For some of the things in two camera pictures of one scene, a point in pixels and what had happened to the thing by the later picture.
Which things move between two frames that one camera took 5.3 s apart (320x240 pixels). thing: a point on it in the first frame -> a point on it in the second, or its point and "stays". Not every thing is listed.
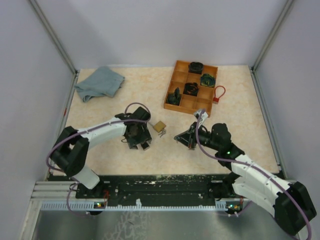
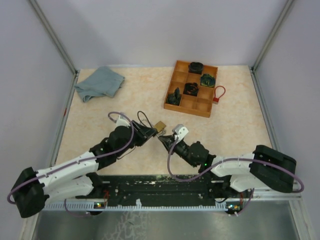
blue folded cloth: [102, 81] stays
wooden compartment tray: [192, 87] stays
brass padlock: [159, 126] stays
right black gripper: [188, 138] -> [168, 141]
